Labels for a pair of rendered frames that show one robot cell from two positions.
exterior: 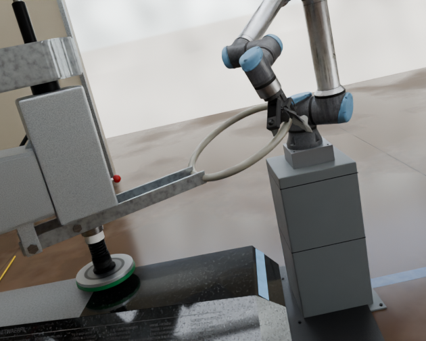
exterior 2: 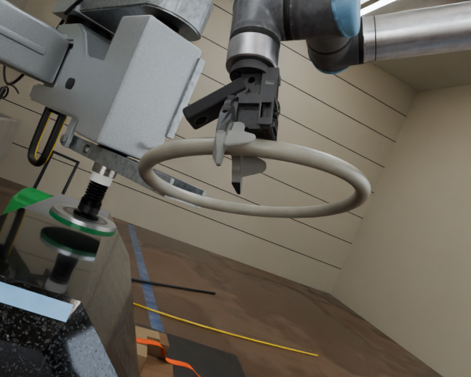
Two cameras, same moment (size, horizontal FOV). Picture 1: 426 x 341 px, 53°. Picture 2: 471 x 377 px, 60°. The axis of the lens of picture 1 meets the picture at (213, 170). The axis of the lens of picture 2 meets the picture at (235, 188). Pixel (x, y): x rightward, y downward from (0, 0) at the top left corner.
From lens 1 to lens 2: 1.71 m
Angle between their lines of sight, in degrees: 70
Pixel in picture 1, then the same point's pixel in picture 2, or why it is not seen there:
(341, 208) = not seen: outside the picture
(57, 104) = (131, 25)
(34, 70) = not seen: outside the picture
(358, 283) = not seen: outside the picture
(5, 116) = not seen: outside the picture
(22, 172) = (93, 73)
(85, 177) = (102, 98)
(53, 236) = (78, 143)
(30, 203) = (81, 101)
